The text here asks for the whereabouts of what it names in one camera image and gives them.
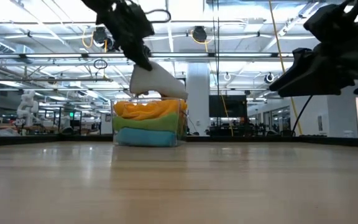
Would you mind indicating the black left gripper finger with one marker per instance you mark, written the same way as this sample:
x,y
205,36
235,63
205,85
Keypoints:
x,y
143,59

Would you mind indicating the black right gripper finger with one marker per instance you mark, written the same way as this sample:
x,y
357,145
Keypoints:
x,y
306,53
312,81

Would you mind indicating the grey microfiber towel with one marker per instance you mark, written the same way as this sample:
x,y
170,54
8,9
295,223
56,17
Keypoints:
x,y
157,82

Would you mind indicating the orange microfiber towel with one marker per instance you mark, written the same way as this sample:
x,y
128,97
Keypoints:
x,y
148,109

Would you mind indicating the bright green microfiber towel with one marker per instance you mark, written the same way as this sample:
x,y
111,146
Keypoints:
x,y
148,123

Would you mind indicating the blue microfiber towel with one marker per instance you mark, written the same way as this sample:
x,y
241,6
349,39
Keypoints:
x,y
148,137

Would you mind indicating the clear plastic bin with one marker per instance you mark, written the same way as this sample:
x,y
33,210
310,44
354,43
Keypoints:
x,y
180,137

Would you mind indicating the white building column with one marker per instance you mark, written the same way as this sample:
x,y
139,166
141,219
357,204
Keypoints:
x,y
197,93

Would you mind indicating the black monitor screen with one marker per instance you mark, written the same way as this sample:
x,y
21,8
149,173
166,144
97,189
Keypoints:
x,y
227,105

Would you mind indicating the white robot figure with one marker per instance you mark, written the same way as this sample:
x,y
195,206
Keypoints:
x,y
27,109

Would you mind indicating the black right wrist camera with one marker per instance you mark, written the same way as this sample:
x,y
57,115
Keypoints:
x,y
331,21

